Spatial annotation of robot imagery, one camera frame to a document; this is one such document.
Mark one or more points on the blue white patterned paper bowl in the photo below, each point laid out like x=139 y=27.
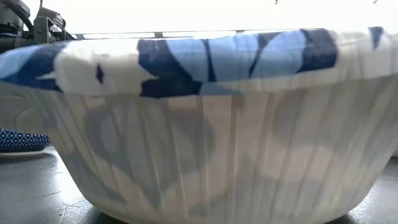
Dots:
x=217 y=140

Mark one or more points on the dark blue diamond-patterned bowl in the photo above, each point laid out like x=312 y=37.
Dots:
x=21 y=141

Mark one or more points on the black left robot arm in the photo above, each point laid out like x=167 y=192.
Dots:
x=9 y=18

